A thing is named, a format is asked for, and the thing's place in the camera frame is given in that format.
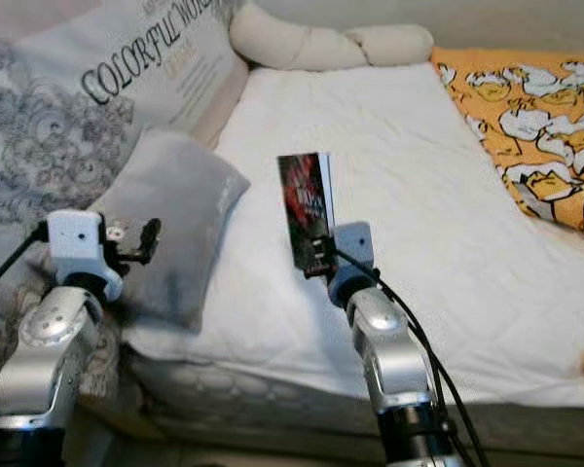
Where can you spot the grey bear print pillow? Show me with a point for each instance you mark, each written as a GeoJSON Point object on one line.
{"type": "Point", "coordinates": [180, 219]}

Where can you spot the dark red cover book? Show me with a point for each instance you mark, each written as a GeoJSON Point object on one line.
{"type": "Point", "coordinates": [307, 209]}

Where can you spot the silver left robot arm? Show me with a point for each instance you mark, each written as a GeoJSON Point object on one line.
{"type": "Point", "coordinates": [44, 360]}

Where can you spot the white quilted mattress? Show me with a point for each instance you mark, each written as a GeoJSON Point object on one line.
{"type": "Point", "coordinates": [448, 253]}

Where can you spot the large grey floral patterned cushion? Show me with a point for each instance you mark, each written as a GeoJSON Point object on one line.
{"type": "Point", "coordinates": [58, 107]}

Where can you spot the grey bed base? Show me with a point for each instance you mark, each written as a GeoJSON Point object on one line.
{"type": "Point", "coordinates": [282, 418]}

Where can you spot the cream knotted bolster pillow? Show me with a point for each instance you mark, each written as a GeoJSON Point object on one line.
{"type": "Point", "coordinates": [321, 47]}

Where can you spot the yellow duck print blanket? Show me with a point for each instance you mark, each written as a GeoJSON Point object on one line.
{"type": "Point", "coordinates": [526, 117]}

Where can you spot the grey-blue right wrist camera mount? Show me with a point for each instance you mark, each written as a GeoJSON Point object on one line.
{"type": "Point", "coordinates": [354, 253]}

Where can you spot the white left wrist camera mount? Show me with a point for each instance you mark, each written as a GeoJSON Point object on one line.
{"type": "Point", "coordinates": [83, 243]}

